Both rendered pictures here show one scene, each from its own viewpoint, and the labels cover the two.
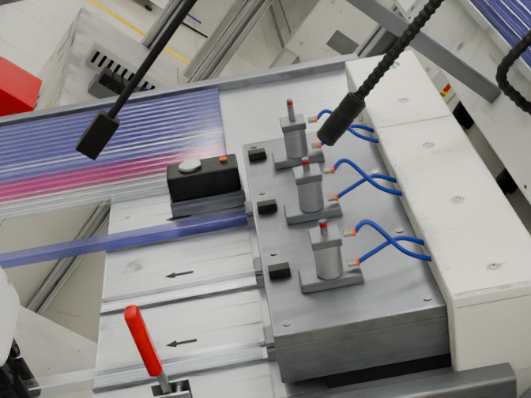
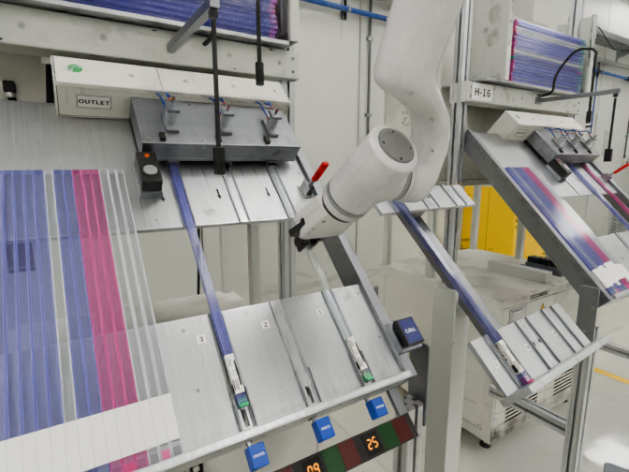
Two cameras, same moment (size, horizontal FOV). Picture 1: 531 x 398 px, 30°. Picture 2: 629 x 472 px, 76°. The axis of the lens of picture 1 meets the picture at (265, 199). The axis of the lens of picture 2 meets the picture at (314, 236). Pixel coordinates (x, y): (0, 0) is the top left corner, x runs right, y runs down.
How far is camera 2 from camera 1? 1.25 m
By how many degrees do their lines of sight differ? 96
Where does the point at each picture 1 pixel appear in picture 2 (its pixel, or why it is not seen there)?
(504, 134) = (199, 59)
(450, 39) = (86, 36)
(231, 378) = (285, 177)
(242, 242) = (192, 170)
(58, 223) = not seen: outside the picture
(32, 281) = not seen: outside the picture
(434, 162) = (202, 83)
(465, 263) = (273, 95)
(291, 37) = not seen: outside the picture
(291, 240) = (243, 135)
